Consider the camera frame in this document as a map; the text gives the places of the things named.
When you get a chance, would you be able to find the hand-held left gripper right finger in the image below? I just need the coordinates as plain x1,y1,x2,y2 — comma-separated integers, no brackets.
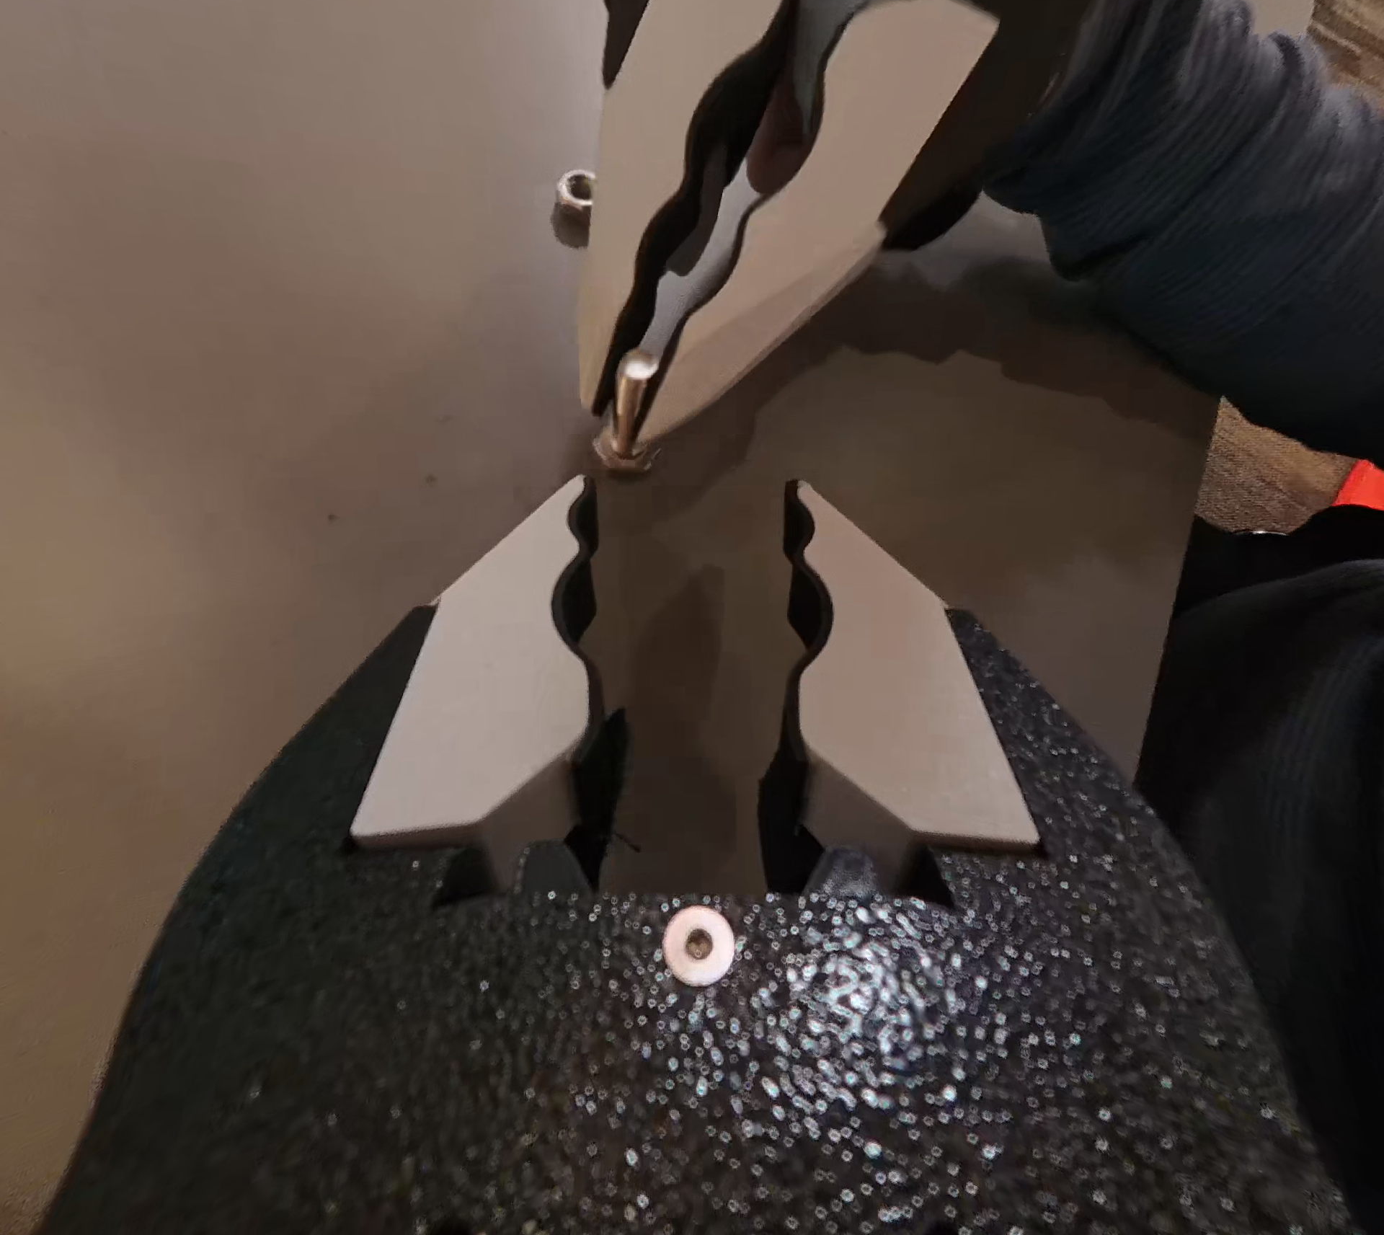
761,478,1045,895

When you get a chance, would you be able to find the person's torso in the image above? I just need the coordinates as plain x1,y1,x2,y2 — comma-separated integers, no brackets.
1134,500,1384,1215

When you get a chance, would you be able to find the silver hex bolt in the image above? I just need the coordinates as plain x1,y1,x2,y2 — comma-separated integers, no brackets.
591,349,664,474

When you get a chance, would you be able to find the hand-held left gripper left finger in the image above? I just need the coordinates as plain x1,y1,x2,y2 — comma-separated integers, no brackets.
349,474,632,895

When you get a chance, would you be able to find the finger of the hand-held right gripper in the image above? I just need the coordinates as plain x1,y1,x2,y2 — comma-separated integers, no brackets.
576,0,793,416
636,0,1001,450

